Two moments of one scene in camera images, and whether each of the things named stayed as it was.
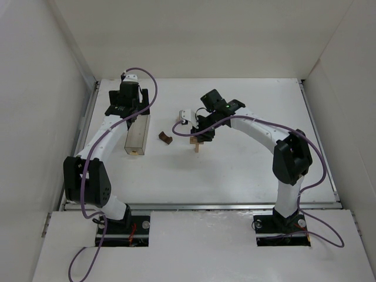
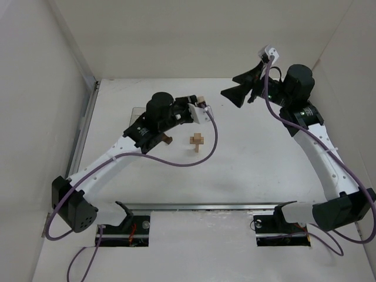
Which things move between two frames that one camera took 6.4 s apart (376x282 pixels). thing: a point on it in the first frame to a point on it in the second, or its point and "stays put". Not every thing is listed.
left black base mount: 120,234 stays put
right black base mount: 271,231 stays put
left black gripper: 145,96 to 190,100
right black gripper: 202,131 to 254,85
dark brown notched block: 163,137 stays put
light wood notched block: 193,140 stays put
